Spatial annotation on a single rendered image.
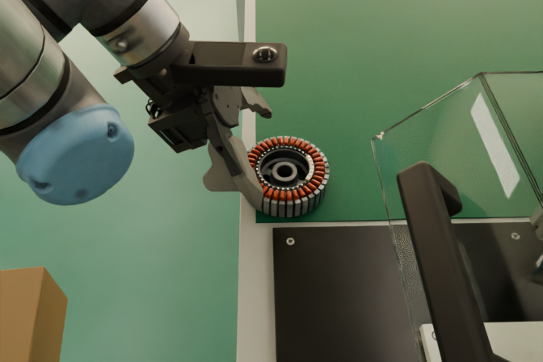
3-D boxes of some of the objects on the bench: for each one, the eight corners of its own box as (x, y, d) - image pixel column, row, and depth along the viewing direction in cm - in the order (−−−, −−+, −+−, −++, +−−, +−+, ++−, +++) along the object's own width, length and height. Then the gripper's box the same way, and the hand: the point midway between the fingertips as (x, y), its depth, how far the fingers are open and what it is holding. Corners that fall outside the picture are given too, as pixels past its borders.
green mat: (255, 223, 59) (255, 222, 58) (254, -25, 99) (254, -26, 99) (1000, 208, 60) (1002, 208, 60) (702, -31, 100) (702, -32, 100)
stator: (236, 216, 59) (234, 199, 56) (246, 149, 66) (245, 131, 64) (326, 222, 58) (330, 204, 56) (326, 154, 66) (329, 136, 63)
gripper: (140, 10, 56) (233, 119, 68) (84, 130, 43) (211, 238, 55) (199, -22, 52) (285, 100, 65) (157, 98, 39) (275, 221, 52)
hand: (271, 158), depth 59 cm, fingers open, 14 cm apart
